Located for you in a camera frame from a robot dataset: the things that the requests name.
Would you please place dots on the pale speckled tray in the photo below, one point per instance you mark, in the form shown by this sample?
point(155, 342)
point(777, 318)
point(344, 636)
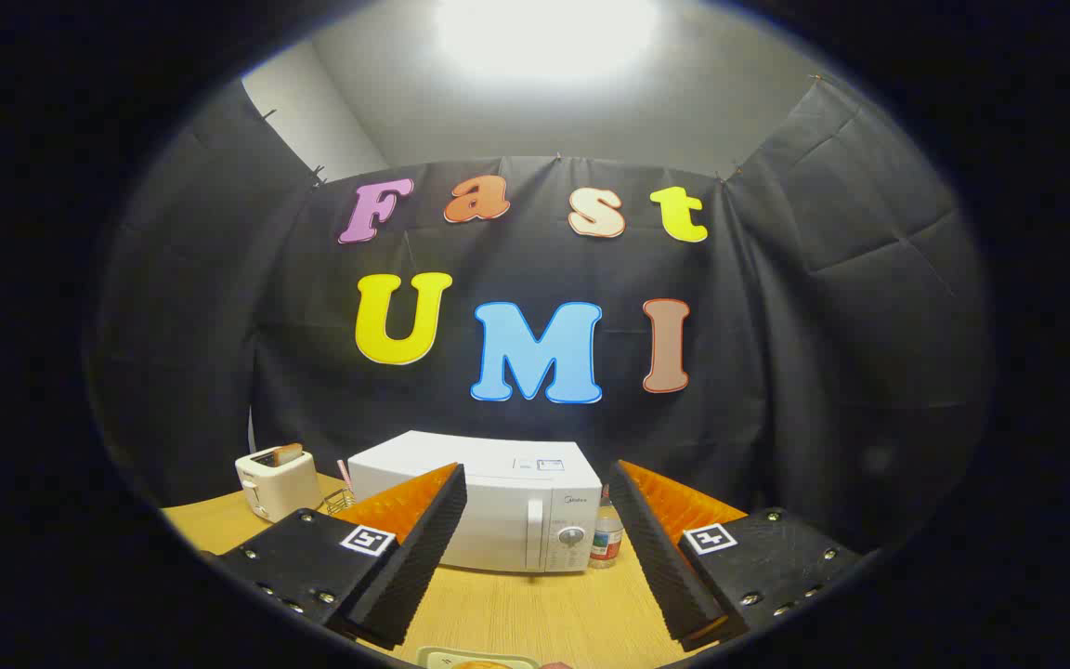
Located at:
point(433, 656)

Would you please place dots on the white toaster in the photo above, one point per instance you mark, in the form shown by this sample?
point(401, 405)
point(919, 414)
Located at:
point(280, 488)

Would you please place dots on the white microwave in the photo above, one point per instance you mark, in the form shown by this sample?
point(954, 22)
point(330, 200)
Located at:
point(507, 520)

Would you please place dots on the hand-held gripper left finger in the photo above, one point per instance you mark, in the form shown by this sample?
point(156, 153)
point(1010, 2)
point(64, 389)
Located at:
point(424, 548)

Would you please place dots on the toast slice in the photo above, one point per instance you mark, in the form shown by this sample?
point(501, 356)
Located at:
point(289, 452)

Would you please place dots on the pink striped straw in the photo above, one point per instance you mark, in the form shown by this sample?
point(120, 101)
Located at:
point(345, 474)

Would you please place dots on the clear bottle with red label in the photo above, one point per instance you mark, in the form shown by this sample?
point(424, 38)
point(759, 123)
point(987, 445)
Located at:
point(606, 539)

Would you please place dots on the golden bread bun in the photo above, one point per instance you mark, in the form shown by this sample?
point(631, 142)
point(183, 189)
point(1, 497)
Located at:
point(479, 664)

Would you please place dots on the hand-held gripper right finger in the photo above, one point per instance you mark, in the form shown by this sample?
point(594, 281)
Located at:
point(660, 557)

